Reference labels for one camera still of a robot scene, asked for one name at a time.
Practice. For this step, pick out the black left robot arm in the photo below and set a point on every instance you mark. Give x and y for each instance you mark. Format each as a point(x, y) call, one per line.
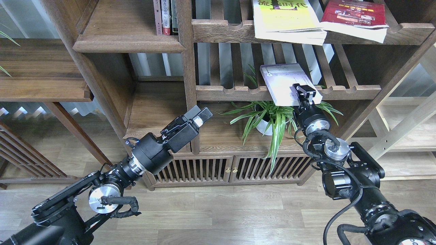
point(72, 215)

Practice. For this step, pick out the green spider plant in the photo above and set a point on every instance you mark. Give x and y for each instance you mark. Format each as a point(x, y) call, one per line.
point(278, 119)

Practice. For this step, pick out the dark slatted wooden rack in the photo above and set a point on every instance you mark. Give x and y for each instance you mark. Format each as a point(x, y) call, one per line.
point(22, 155)

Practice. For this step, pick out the white plant pot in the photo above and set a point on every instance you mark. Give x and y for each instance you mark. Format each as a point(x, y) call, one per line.
point(262, 126)

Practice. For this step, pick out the red white upright book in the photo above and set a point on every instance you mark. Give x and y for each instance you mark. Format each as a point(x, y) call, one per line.
point(166, 18)

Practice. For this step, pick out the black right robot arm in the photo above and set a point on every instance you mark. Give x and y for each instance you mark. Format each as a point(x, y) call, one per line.
point(349, 172)

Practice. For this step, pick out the dark wooden bookshelf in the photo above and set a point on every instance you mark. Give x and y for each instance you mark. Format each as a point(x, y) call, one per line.
point(143, 81)

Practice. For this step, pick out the dark green upright book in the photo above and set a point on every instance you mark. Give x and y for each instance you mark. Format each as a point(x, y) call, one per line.
point(174, 23)

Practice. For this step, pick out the yellow cover book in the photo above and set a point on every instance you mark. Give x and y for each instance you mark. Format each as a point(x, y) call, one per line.
point(292, 21)

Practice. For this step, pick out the light wooden shelf unit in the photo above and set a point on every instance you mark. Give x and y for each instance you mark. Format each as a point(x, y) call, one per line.
point(400, 132)

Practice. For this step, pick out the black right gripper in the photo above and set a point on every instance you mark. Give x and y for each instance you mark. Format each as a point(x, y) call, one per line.
point(309, 117)

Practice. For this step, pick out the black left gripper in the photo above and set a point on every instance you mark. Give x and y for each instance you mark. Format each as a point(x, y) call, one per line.
point(152, 153)

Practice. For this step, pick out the white lavender book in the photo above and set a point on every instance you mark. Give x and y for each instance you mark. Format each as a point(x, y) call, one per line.
point(279, 79)

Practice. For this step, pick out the red cover book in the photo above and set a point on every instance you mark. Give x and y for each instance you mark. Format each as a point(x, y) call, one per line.
point(360, 19)

